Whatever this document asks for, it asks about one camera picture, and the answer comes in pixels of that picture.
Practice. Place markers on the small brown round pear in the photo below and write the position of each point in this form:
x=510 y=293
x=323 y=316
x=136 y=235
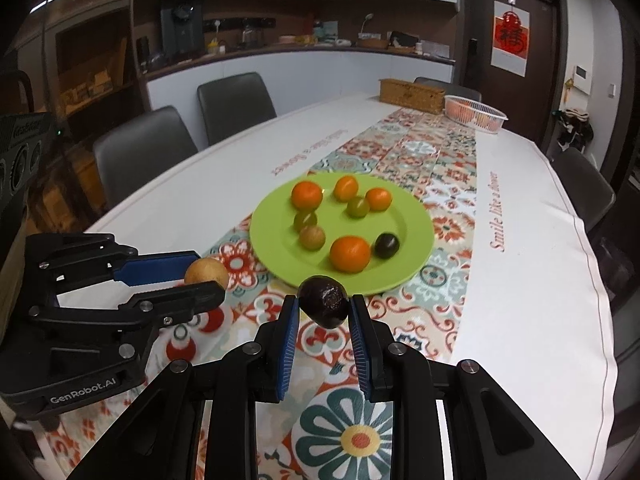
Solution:
x=206 y=272

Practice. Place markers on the green plate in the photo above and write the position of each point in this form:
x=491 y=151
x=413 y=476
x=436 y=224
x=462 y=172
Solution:
x=405 y=240

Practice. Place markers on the green plum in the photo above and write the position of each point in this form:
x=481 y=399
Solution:
x=357 y=206

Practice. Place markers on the grey chair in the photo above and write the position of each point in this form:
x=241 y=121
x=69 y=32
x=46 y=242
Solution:
x=140 y=150
x=232 y=105
x=450 y=86
x=585 y=185

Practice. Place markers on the black coffee machine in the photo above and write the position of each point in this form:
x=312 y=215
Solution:
x=181 y=30

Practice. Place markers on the green tomato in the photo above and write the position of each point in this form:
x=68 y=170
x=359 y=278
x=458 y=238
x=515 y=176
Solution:
x=305 y=220

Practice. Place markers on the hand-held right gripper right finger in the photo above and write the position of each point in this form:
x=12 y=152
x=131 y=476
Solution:
x=361 y=355

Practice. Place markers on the dark bag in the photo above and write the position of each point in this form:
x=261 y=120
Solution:
x=575 y=127

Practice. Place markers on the white desk lamp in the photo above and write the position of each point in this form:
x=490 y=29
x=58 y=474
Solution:
x=366 y=25

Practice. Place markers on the large brown round pear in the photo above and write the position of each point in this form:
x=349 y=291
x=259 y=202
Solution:
x=312 y=236

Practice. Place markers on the large orange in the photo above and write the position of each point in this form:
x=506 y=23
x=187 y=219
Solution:
x=350 y=253

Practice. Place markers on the wicker box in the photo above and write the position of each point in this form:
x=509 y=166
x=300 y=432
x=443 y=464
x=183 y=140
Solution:
x=411 y=95

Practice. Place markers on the dark purple passion fruit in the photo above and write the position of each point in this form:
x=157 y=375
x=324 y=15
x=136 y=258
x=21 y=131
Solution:
x=324 y=301

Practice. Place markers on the medium orange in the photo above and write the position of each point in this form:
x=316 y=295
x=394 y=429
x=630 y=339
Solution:
x=306 y=195

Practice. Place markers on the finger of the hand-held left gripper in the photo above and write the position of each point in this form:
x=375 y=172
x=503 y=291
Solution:
x=155 y=267
x=190 y=297

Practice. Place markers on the brown door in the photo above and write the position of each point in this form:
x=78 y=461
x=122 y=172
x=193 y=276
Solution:
x=475 y=25

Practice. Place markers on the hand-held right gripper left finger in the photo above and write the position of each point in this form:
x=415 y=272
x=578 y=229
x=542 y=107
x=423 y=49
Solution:
x=287 y=350

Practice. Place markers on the dark purple plum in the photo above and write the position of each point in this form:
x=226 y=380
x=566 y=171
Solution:
x=386 y=245

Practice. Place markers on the small orange tangerine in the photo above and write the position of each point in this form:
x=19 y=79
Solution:
x=377 y=199
x=346 y=187

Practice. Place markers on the white patterned tablecloth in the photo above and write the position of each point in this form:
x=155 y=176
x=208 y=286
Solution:
x=525 y=310

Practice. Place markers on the red wall poster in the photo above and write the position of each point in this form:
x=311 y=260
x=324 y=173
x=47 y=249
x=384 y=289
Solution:
x=510 y=35

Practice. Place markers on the white plastic basket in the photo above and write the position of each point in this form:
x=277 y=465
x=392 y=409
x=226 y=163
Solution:
x=475 y=112

